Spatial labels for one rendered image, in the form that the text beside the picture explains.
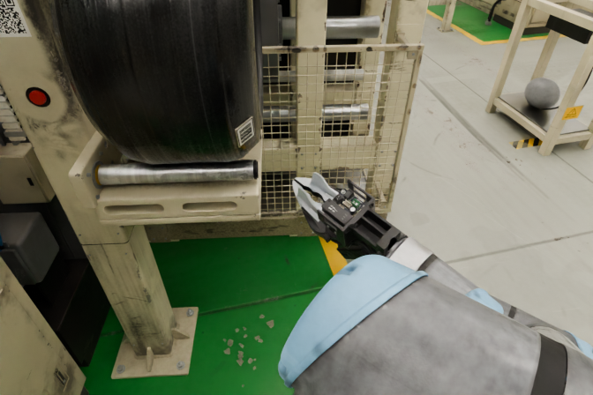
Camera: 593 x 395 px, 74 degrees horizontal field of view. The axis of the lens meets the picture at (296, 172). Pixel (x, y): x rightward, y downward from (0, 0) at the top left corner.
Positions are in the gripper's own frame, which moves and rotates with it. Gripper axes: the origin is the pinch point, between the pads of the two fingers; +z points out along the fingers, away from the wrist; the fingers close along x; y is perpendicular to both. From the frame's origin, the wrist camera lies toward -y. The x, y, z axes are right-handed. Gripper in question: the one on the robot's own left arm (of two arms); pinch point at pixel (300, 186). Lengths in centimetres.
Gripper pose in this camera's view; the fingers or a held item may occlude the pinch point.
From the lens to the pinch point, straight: 69.3
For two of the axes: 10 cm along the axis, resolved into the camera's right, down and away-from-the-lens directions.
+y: -1.6, -5.3, -8.3
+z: -6.9, -5.4, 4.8
